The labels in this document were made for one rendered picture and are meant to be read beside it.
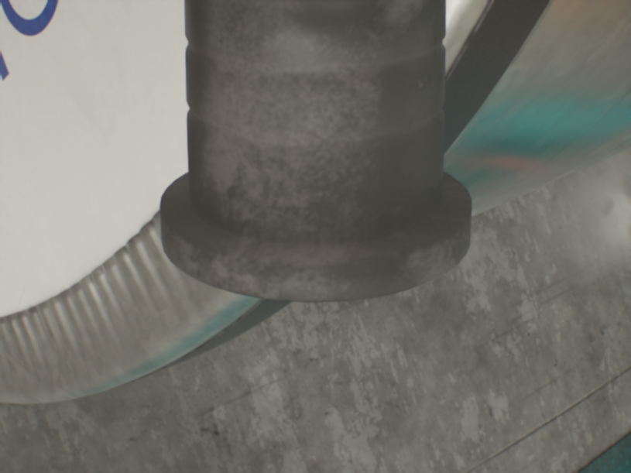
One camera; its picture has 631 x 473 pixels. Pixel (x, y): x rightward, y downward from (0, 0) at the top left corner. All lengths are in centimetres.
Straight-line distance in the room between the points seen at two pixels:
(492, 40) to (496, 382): 158
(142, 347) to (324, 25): 38
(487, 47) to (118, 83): 16
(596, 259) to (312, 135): 200
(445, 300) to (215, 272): 173
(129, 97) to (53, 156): 7
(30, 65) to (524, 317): 152
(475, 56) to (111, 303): 21
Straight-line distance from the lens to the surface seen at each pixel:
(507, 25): 39
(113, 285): 53
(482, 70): 40
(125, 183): 51
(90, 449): 154
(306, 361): 172
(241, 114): 16
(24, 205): 58
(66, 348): 58
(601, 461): 213
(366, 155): 16
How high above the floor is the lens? 135
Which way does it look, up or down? 50 degrees down
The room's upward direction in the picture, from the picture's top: 77 degrees clockwise
